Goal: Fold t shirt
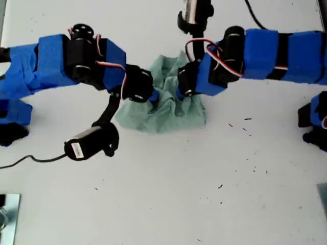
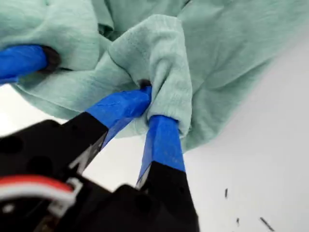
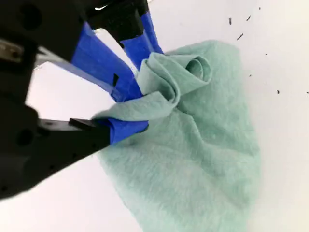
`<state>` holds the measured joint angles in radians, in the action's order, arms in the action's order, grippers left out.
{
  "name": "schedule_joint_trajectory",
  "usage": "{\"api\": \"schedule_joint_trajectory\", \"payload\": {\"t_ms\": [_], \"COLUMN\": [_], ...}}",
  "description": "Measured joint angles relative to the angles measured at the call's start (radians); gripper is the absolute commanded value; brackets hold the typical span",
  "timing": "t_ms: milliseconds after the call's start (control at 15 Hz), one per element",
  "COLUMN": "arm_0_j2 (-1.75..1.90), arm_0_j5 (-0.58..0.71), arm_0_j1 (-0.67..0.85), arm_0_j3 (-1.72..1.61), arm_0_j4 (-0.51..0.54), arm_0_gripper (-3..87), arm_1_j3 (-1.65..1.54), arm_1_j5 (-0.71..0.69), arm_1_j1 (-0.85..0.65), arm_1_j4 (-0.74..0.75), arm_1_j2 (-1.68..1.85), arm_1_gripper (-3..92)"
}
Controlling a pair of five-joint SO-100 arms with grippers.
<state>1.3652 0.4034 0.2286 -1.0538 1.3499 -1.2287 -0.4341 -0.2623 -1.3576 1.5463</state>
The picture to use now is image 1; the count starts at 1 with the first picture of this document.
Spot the green t-shirt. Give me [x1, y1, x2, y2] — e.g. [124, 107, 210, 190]
[114, 50, 206, 134]

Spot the steel plate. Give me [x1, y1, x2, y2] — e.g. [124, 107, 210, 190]
[0, 193, 21, 245]

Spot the red white servo wire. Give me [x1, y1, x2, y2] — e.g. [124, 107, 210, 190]
[184, 38, 244, 78]
[66, 27, 128, 100]

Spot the black camera stalk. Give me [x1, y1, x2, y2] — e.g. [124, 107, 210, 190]
[91, 91, 121, 128]
[191, 30, 206, 64]

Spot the black camera box white label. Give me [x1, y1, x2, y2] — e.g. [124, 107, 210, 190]
[63, 124, 120, 161]
[177, 0, 214, 36]

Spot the black camera cable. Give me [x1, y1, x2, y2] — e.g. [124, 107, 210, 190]
[0, 154, 67, 169]
[244, 0, 269, 30]

